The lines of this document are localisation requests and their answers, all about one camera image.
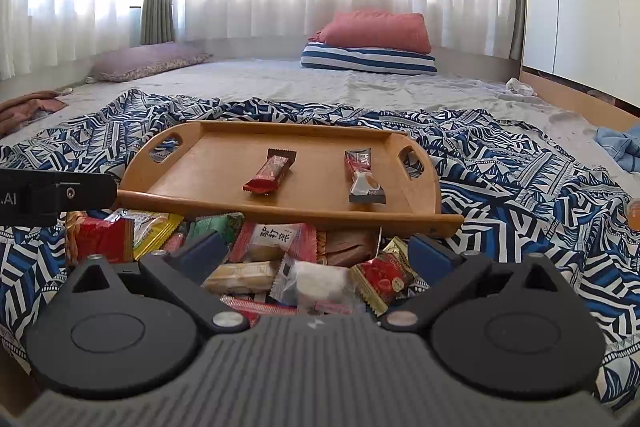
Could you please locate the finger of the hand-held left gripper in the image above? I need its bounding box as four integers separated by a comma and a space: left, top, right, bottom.
57, 173, 119, 212

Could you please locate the red pillow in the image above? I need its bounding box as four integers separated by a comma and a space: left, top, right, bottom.
308, 10, 432, 56

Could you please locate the brown snack packet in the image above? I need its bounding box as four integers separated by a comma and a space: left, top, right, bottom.
320, 229, 382, 269

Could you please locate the clear white cake packet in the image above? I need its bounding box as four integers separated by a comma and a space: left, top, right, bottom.
270, 258, 351, 314

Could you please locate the wooden tray with handles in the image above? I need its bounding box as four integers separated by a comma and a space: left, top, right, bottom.
118, 121, 465, 239

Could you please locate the red nut snack packet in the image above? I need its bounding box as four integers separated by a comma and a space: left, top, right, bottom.
75, 216, 136, 265

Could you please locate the red grey drink sachet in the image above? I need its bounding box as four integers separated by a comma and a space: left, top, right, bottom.
343, 149, 387, 205

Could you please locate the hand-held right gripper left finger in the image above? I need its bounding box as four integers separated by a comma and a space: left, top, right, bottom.
71, 229, 252, 335

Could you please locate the pink snack packet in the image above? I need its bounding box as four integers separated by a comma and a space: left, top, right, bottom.
227, 223, 318, 266

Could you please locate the clear pink wafer packet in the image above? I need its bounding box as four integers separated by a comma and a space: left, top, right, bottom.
220, 295, 299, 327

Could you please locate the green snack packet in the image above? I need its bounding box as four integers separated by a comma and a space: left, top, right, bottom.
187, 213, 246, 249

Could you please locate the wooden bed frame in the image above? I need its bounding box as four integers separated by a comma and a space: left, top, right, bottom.
519, 69, 640, 134

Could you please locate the blue white striped pillow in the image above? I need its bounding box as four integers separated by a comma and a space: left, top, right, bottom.
300, 42, 439, 76

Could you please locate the red gold candy packet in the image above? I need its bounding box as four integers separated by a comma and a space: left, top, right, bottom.
348, 237, 419, 319

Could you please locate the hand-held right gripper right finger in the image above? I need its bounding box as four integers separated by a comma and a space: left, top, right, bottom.
380, 234, 568, 335

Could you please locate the yellow snack packet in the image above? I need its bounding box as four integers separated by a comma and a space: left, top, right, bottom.
105, 208, 184, 261

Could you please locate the white crumpled tissue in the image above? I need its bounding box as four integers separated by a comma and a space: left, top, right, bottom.
504, 77, 539, 97

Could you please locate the purple floral pillow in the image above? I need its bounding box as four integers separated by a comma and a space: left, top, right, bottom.
89, 42, 214, 83

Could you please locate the cream biscuit packet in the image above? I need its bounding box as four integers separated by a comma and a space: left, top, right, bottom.
201, 260, 282, 296

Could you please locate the grey bed sheet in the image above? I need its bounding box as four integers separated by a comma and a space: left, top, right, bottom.
0, 54, 640, 190

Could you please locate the brown cloth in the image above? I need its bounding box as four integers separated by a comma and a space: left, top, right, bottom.
0, 90, 67, 138

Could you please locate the blue white patterned blanket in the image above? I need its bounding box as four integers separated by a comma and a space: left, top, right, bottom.
0, 88, 640, 414

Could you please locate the red brown snack bar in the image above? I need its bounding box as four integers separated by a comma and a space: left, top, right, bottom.
243, 149, 298, 196

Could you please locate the light blue cloth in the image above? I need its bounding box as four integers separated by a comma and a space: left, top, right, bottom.
593, 125, 640, 174

